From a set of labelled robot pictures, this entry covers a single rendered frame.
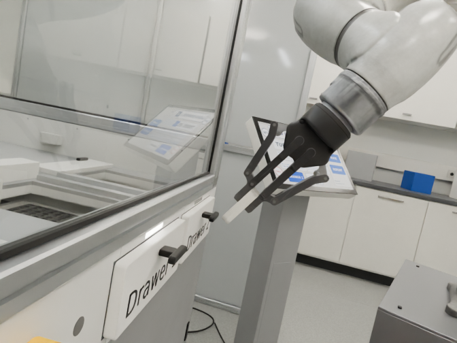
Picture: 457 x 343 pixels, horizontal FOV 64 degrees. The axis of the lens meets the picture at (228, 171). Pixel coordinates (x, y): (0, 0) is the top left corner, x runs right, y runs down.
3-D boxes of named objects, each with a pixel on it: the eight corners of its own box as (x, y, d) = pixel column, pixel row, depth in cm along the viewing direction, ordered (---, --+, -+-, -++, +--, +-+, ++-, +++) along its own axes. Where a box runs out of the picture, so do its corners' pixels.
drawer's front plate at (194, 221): (208, 232, 109) (215, 197, 108) (180, 265, 80) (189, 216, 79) (202, 231, 109) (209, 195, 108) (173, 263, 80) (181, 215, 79)
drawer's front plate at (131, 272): (177, 269, 78) (186, 219, 77) (113, 343, 49) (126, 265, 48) (169, 267, 78) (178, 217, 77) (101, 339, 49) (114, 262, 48)
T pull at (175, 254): (186, 252, 66) (188, 245, 66) (173, 266, 58) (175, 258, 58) (167, 248, 66) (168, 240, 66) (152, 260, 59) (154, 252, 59)
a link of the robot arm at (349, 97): (339, 75, 60) (311, 101, 61) (348, 63, 51) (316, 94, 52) (378, 115, 60) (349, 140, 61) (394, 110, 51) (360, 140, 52)
